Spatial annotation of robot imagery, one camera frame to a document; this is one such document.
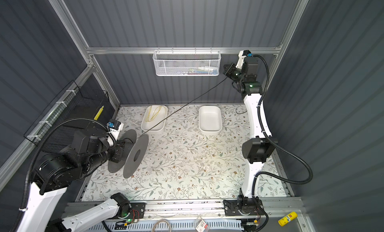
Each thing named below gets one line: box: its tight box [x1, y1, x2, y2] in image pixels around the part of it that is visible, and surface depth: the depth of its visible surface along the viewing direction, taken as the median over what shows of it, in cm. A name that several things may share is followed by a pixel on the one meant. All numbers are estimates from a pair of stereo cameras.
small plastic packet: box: [193, 216, 210, 232], surface depth 69 cm
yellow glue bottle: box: [277, 211, 298, 227], surface depth 71 cm
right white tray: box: [198, 105, 223, 136], surface depth 113 cm
